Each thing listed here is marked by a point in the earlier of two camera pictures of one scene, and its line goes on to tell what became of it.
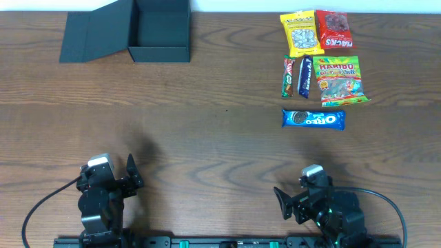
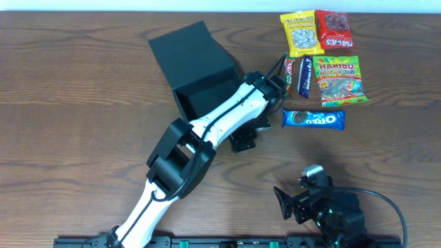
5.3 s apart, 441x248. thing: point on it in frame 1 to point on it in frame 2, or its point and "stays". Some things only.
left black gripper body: (123, 184) to (243, 140)
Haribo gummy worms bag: (339, 80) stays
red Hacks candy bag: (334, 29) stays
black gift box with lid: (152, 31) to (200, 72)
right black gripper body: (297, 204) stays
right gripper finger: (285, 201) stays
